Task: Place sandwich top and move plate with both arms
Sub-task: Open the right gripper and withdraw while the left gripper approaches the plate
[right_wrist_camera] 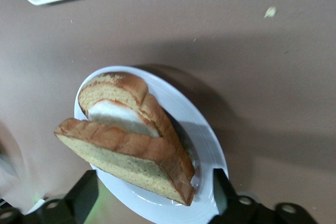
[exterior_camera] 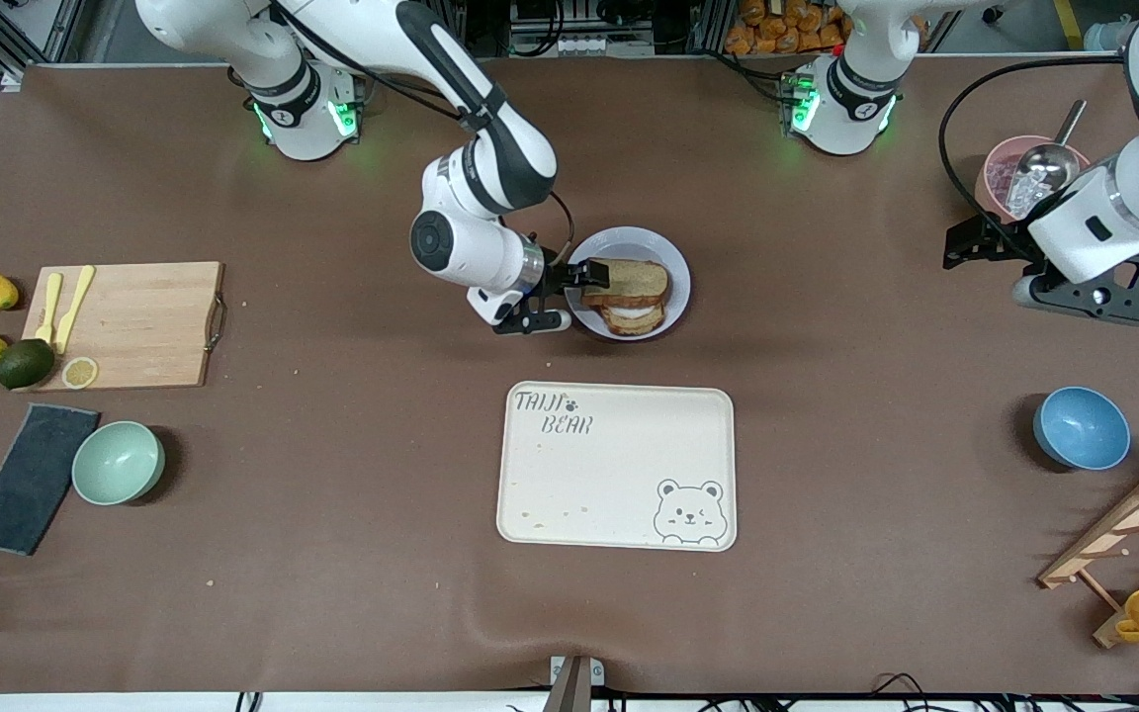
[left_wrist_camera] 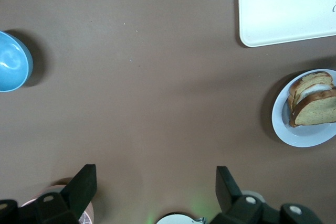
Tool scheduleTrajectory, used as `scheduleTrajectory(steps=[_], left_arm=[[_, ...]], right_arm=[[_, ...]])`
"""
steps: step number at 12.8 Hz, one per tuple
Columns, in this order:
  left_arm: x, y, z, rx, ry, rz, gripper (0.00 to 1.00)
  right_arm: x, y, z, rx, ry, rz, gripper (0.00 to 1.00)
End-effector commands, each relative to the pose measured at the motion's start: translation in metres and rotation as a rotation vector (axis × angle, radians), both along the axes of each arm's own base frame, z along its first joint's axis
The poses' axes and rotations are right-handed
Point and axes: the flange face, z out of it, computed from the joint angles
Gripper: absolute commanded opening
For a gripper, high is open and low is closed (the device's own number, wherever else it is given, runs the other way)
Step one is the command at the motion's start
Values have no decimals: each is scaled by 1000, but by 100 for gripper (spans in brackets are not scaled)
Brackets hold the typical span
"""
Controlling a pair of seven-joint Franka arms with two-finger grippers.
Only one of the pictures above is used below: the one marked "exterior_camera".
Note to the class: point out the wooden cutting board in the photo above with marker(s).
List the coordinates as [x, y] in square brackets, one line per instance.
[154, 326]

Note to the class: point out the brown table cloth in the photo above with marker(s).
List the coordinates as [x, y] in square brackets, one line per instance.
[332, 593]

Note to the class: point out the brown bread slice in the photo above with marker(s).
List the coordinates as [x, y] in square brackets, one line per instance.
[634, 282]

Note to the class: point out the wooden peg rack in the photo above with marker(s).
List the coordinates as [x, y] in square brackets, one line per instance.
[1123, 524]

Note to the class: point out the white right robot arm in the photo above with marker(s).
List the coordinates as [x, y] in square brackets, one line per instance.
[471, 247]

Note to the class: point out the clear ice cubes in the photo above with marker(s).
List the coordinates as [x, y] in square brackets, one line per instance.
[1024, 193]

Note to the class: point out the pink bowl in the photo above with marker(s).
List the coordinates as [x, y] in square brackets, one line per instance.
[993, 183]

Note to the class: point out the yellow plastic knife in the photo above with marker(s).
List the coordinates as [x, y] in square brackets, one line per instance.
[73, 307]

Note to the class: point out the metal scoop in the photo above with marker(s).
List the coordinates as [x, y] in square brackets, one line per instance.
[1049, 166]

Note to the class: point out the orange snack pile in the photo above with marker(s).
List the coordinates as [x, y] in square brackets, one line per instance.
[777, 35]

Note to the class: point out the fried egg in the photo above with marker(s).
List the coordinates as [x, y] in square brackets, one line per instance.
[629, 311]

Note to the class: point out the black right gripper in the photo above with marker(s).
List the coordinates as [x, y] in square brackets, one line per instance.
[556, 276]

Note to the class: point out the bread slice under egg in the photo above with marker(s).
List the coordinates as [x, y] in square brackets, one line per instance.
[641, 325]

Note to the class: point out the lemon slice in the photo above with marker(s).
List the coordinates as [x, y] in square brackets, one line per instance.
[80, 373]

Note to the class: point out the round white plate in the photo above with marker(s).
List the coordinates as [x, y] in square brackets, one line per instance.
[629, 242]

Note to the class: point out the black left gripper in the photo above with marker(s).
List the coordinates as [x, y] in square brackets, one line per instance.
[1001, 243]

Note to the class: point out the cream bear print tray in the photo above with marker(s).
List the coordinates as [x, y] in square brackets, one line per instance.
[609, 465]

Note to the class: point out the green avocado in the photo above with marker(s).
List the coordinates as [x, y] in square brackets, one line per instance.
[26, 364]

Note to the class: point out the white power strip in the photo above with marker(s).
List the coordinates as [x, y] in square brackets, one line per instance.
[372, 40]

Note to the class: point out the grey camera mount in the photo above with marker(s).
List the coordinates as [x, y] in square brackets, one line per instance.
[571, 684]

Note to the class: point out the blue bowl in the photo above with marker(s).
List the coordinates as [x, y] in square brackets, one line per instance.
[1082, 428]

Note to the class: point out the mint green bowl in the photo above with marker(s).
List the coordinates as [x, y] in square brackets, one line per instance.
[117, 463]

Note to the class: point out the dark grey cloth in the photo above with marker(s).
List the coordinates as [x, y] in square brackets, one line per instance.
[31, 480]

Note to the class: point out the yellow plastic fork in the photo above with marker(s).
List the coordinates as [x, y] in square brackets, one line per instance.
[50, 302]

